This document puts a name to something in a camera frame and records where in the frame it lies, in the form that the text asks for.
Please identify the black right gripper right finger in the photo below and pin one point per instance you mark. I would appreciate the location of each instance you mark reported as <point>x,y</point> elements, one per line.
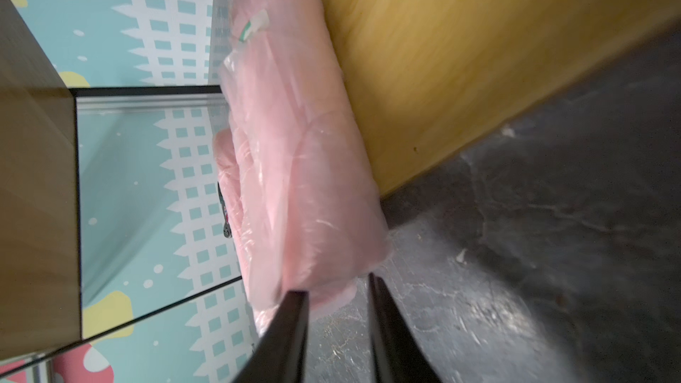
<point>396,356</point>

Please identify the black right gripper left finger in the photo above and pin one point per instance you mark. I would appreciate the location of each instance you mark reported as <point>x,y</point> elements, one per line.
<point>280,355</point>

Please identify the pink trash bag roll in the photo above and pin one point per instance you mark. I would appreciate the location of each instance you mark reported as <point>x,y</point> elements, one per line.
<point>323,301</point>
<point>306,182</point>

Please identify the green handled ratchet wrench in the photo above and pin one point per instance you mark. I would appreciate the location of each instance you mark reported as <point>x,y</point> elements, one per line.
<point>227,230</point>

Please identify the wooden three-tier shelf black frame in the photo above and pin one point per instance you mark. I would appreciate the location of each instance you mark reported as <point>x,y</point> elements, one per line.
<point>426,77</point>

